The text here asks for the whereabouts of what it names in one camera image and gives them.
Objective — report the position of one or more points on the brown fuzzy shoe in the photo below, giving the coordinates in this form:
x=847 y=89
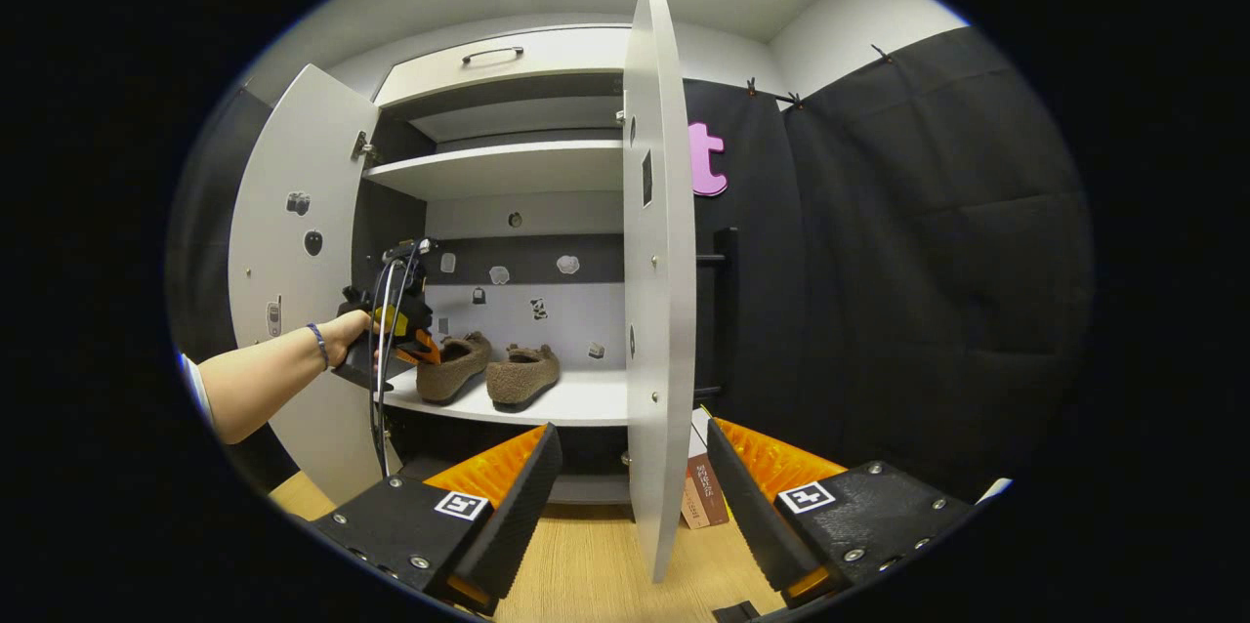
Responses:
x=522 y=379
x=454 y=374

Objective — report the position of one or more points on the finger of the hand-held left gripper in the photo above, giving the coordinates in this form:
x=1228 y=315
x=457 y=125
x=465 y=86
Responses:
x=420 y=348

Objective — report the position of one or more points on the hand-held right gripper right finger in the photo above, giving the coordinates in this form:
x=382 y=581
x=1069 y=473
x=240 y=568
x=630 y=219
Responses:
x=747 y=506

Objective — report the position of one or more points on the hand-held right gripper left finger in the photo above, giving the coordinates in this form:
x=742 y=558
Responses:
x=513 y=506

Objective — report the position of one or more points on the black backdrop cloth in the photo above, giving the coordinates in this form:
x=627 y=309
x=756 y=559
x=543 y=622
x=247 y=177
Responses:
x=879 y=262

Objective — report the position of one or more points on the white sheet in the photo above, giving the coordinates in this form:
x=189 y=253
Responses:
x=994 y=489

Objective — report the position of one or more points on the white and brown box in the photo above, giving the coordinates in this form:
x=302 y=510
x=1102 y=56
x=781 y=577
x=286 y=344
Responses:
x=703 y=496

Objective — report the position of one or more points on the white shoe cabinet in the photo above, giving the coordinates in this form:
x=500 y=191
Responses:
x=508 y=169

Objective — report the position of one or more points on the white shoe cabinet door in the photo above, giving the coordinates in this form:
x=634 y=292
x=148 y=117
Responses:
x=659 y=359
x=293 y=135

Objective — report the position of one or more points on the white cabinet drawer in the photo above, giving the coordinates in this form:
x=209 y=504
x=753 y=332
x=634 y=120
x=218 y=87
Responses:
x=566 y=52

